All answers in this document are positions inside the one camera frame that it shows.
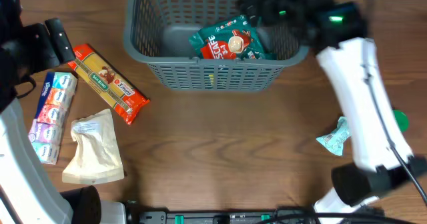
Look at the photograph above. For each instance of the light teal snack packet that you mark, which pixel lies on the light teal snack packet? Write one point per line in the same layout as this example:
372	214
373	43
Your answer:
334	141

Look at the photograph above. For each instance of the beige paper pouch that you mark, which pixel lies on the beige paper pouch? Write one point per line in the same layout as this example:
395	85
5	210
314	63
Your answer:
97	159

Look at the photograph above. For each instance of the Kleenex tissue multipack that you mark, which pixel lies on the Kleenex tissue multipack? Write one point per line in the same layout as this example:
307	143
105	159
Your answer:
46	131

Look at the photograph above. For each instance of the green Nescafe coffee bag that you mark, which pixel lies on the green Nescafe coffee bag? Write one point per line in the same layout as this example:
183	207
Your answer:
231	39

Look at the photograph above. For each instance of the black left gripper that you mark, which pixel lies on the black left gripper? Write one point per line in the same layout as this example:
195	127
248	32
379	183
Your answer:
51	41

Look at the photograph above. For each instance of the orange San Remo spaghetti pack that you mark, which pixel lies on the orange San Remo spaghetti pack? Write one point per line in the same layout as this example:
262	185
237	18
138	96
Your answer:
108	83

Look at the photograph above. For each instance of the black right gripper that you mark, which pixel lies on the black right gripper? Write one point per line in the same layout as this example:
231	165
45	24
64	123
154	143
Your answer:
265	2

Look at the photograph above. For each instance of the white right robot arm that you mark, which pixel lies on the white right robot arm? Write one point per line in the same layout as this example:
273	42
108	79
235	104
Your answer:
382	159

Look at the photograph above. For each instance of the grey plastic lattice basket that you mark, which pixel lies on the grey plastic lattice basket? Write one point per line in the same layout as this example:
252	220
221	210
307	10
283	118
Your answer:
157	33

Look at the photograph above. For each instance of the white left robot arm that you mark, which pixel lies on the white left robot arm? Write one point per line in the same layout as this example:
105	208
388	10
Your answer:
27	194

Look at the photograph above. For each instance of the green lid glass jar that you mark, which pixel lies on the green lid glass jar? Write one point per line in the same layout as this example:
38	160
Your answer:
402	120

